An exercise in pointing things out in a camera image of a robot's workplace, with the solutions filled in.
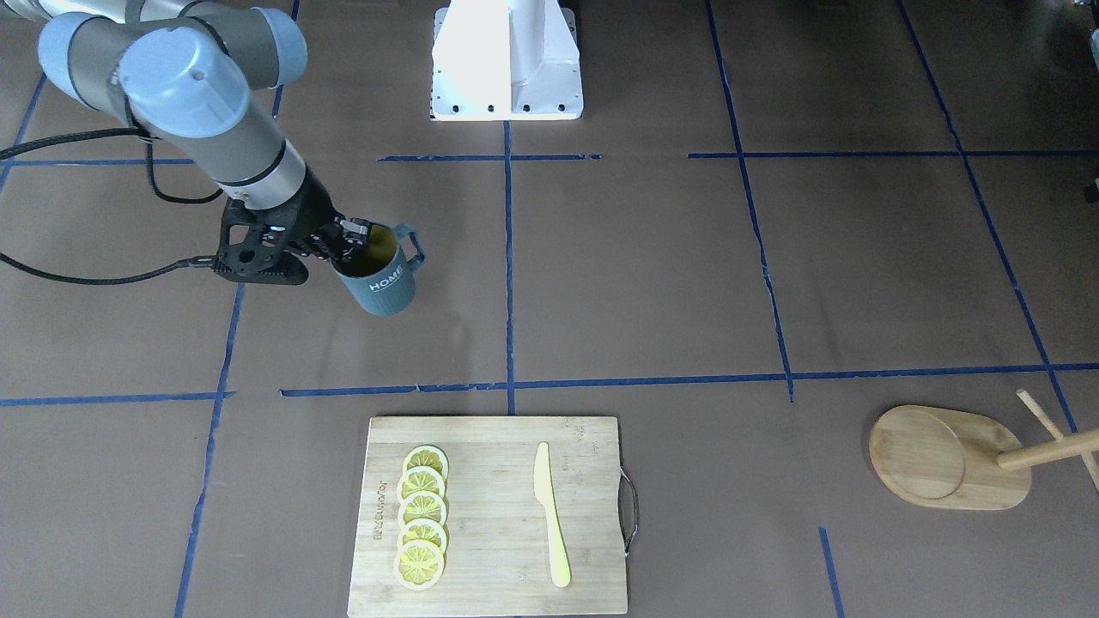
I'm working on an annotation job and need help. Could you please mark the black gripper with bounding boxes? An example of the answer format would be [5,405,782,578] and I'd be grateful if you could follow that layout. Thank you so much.
[258,199,371,263]

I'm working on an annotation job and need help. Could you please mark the dark teal mug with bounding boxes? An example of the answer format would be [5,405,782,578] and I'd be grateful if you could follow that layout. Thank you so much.
[332,223,426,317]

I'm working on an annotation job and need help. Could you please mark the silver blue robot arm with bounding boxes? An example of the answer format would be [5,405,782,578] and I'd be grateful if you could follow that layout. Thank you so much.
[3,1,371,269]

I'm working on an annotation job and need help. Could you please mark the wooden cup rack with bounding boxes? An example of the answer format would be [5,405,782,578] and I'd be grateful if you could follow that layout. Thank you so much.
[867,390,1098,510]

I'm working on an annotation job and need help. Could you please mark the lemon slice one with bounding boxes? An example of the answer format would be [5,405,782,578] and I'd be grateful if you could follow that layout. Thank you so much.
[402,445,449,481]

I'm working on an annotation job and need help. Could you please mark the lemon slice two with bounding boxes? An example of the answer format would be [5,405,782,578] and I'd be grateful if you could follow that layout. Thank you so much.
[399,466,446,500]

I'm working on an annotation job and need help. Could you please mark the lemon slice three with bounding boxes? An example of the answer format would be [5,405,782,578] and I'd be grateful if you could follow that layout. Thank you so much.
[398,490,448,525]

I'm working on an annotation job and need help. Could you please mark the lemon slice four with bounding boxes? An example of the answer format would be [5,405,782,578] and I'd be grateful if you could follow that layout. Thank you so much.
[397,518,449,553]

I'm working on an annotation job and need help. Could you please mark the lemon slice five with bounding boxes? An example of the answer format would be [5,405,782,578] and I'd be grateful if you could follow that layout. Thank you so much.
[393,540,446,591]

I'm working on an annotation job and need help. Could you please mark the wooden cutting board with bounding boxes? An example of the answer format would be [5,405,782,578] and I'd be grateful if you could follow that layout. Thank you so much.
[347,415,628,617]

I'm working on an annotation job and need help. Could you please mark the yellow plastic knife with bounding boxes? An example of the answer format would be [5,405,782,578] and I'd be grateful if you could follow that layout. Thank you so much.
[533,442,571,588]

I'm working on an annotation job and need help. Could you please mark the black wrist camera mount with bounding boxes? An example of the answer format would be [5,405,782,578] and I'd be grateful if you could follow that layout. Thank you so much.
[212,198,309,286]

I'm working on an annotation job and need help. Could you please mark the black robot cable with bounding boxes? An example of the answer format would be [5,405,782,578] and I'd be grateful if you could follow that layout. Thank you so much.
[0,93,226,286]

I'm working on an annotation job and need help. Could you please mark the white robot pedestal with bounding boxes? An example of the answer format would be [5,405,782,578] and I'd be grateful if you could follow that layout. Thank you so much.
[429,1,585,122]

